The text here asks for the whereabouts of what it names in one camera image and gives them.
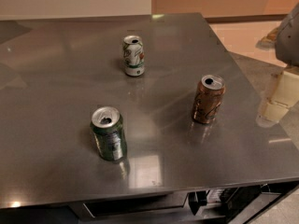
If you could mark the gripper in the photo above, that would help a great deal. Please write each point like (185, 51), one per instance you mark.
(289, 42)

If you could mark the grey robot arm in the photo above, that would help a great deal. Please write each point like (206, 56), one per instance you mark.
(287, 40)

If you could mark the orange soda can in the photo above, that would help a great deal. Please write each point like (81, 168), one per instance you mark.
(208, 98)

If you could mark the white green soda can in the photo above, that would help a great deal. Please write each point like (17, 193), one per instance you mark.
(133, 55)

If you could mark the black device under table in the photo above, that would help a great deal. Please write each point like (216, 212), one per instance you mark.
(231, 200)

